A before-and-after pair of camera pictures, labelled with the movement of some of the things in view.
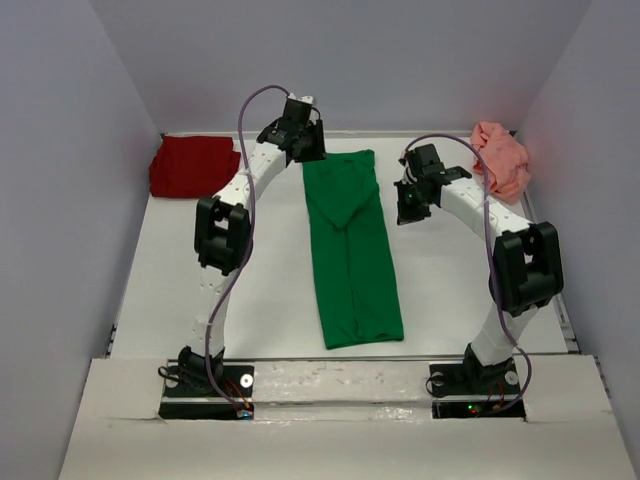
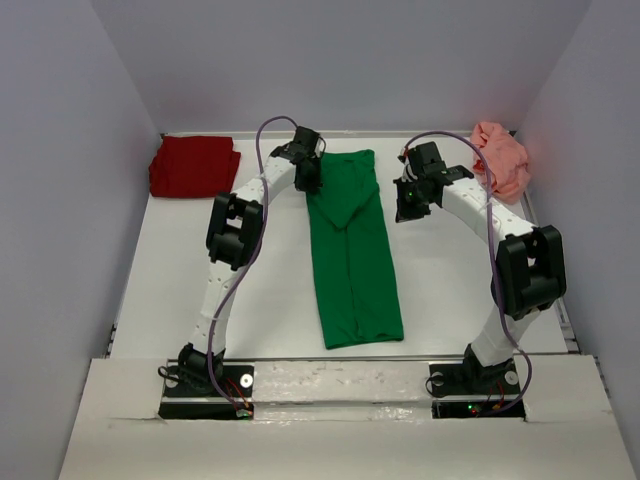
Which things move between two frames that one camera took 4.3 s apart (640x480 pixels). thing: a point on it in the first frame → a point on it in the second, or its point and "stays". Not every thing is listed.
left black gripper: (319, 150) → (311, 186)
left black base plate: (236, 380) stays
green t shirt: (359, 296) stays
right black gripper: (404, 214) stays
